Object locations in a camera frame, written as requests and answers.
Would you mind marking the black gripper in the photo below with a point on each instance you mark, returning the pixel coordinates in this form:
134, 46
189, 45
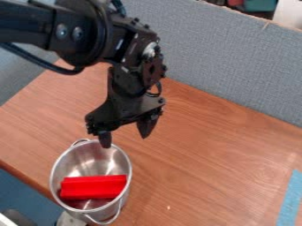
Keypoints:
123, 109

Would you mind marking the red rectangular block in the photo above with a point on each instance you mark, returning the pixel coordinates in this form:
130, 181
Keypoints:
95, 187

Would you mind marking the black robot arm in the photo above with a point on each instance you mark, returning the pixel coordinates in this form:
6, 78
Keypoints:
78, 33

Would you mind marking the metal pot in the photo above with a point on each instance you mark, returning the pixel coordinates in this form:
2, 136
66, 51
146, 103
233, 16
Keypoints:
83, 160

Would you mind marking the grey fabric partition panel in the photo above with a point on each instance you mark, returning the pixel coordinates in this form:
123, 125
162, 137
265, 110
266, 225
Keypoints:
237, 56

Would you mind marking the blue tape strip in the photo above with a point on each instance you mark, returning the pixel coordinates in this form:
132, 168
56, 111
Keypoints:
293, 198

